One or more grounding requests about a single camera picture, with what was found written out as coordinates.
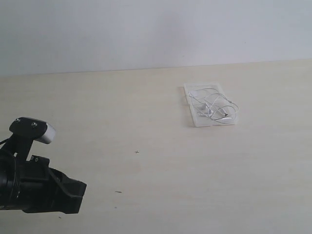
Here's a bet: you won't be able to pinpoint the clear plastic storage case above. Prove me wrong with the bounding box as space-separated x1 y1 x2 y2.
184 83 239 127

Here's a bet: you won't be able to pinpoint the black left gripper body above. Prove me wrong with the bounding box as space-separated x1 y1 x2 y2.
9 155 83 214

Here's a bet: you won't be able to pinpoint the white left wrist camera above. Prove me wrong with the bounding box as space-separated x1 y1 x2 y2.
9 117 56 144

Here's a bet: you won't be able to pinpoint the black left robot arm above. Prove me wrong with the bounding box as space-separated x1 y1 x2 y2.
0 135 87 214

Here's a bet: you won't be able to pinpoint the white wired earphones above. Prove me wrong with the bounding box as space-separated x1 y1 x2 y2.
188 87 239 124

